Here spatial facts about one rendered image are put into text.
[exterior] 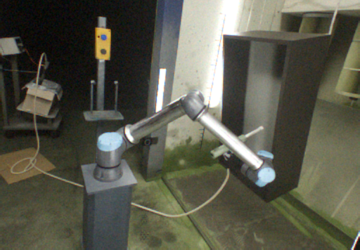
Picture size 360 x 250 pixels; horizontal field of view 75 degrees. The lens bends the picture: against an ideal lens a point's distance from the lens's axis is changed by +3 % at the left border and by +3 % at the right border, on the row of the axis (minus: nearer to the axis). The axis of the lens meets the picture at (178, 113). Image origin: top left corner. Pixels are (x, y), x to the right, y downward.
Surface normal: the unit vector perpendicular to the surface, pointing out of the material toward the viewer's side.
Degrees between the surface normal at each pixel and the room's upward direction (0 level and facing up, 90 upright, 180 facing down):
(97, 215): 90
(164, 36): 90
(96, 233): 90
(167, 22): 90
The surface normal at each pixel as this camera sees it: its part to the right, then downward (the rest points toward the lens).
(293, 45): 0.47, 0.34
